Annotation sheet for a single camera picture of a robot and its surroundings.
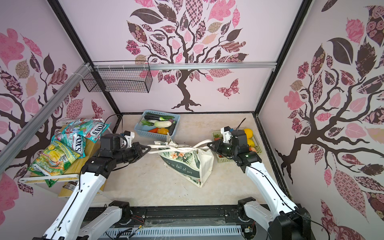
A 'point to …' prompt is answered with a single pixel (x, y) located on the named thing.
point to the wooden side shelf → (75, 171)
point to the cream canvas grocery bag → (193, 162)
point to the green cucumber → (163, 118)
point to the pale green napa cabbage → (163, 124)
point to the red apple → (252, 149)
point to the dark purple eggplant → (152, 117)
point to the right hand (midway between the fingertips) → (210, 142)
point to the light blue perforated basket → (142, 130)
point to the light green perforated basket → (217, 135)
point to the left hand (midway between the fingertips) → (149, 151)
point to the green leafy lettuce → (145, 122)
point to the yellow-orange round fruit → (162, 131)
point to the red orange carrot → (153, 130)
